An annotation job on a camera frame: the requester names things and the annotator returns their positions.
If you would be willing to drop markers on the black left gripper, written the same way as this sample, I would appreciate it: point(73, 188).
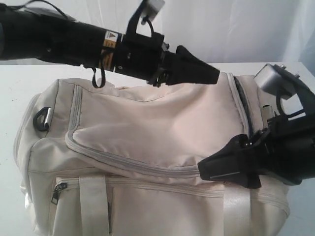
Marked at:
point(140, 56)

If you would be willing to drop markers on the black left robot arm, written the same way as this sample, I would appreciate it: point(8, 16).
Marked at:
point(50, 35)

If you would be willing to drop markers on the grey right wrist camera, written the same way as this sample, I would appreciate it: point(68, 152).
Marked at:
point(277, 81)

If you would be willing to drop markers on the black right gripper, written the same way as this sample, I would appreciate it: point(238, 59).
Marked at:
point(285, 150)

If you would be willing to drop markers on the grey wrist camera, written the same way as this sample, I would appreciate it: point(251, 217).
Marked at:
point(277, 81)
point(146, 11)

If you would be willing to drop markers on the cream duffel bag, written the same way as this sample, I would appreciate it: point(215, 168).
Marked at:
point(123, 161)

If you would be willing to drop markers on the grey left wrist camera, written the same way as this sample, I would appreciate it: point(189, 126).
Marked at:
point(146, 11)

